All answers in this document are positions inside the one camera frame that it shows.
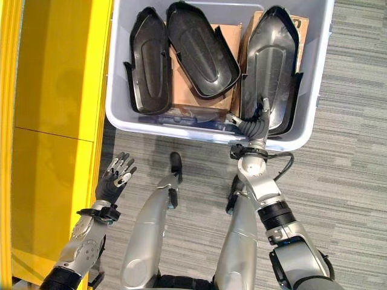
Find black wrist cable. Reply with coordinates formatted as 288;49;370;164
263;152;295;183

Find yellow metal shelf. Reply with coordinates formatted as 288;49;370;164
0;0;115;290

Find grey plastic box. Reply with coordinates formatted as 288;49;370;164
105;0;335;152

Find silver robot leg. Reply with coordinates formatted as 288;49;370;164
212;176;259;290
120;152;184;290

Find silver left robot leg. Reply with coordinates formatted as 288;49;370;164
120;152;184;290

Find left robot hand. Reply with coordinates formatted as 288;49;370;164
95;152;137;202

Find black robot waist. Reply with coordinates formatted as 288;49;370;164
157;274;217;290

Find silver right robot leg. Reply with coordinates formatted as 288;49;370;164
212;176;259;290

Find large black sole-shaped part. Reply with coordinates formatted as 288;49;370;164
238;5;304;136

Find printed brown cardboard box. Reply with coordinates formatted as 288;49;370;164
238;10;310;73

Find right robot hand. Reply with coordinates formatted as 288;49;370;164
226;97;272;141

